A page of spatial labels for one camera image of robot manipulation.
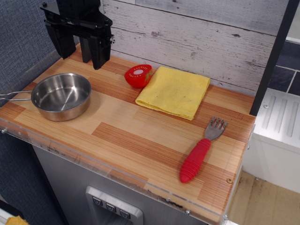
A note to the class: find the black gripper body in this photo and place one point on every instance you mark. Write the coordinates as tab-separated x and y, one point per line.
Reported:
79	17

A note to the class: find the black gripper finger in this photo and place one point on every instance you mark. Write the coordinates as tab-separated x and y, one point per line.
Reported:
62	40
100	49

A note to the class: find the stainless steel saucepan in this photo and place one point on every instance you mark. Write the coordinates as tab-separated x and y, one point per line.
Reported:
60	97

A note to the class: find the yellow folded cloth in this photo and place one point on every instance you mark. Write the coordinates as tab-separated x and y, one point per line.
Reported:
174	92

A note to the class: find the red toy tomato half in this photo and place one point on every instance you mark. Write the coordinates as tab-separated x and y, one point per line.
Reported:
139	76

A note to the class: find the clear acrylic edge guard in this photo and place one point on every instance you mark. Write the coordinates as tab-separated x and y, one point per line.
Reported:
145	166

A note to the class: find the grey toy fridge cabinet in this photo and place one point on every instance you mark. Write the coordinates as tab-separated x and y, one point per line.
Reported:
69	182

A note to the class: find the silver dispenser button panel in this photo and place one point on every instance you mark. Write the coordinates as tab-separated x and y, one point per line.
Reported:
108	210

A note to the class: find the yellow object at corner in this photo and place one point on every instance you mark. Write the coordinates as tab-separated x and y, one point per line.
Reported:
16	221

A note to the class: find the white toy sink unit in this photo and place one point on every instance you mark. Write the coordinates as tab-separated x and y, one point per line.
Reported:
273	152

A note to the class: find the dark left upright post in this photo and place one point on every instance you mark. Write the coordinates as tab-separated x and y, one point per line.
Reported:
85	48

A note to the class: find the dark upright post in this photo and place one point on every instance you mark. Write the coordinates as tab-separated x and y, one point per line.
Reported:
85	48
274	55

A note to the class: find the red handled metal fork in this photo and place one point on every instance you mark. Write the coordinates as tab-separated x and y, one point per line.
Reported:
194	160

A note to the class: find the dark right upright post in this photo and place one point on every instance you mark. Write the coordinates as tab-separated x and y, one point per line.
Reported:
274	55

